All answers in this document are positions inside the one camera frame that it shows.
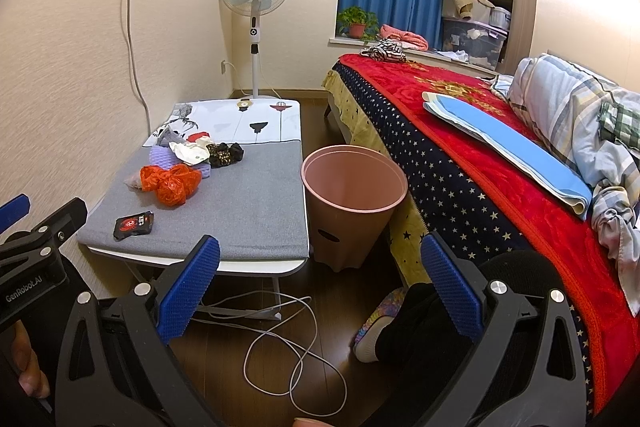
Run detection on plaid quilt bundle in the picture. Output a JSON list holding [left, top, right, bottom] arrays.
[[491, 53, 639, 315]]

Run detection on pink folded clothes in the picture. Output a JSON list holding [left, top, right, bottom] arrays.
[[380, 24, 430, 51]]

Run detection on red plastic wrapper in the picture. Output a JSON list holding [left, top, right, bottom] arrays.
[[186, 131, 210, 143]]

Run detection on low table with grey cloth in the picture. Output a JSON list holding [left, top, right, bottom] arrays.
[[77, 98, 309, 275]]

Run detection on black red snack packet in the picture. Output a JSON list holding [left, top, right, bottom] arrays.
[[113, 211, 154, 241]]

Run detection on bed with red blanket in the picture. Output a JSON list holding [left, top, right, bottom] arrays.
[[323, 54, 639, 416]]

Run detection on black leopard scrunchie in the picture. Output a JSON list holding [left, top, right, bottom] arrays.
[[206, 143, 244, 168]]

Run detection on zebra striped cloth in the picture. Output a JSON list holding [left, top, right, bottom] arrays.
[[360, 39, 407, 63]]

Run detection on purple foam fruit net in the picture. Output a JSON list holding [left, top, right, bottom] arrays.
[[149, 145, 212, 179]]

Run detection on pink trash bin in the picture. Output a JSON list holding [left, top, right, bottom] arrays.
[[302, 145, 408, 272]]

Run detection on white paper wrapper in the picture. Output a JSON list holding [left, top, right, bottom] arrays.
[[169, 142, 209, 166]]

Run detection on grey wall cable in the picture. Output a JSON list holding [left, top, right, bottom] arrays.
[[119, 0, 153, 136]]

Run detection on potted green plant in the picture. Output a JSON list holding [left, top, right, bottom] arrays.
[[336, 5, 380, 41]]

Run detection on person's left hand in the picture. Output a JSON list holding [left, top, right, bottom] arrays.
[[1, 321, 50, 399]]

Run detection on orange plastic bag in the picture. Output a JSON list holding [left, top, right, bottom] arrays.
[[140, 164, 202, 207]]

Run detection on white cable on floor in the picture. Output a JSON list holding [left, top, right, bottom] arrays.
[[192, 289, 350, 419]]

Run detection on grey storage box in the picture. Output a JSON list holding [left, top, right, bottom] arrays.
[[442, 17, 508, 70]]

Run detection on colourful slipper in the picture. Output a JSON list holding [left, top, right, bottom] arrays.
[[352, 288, 407, 363]]

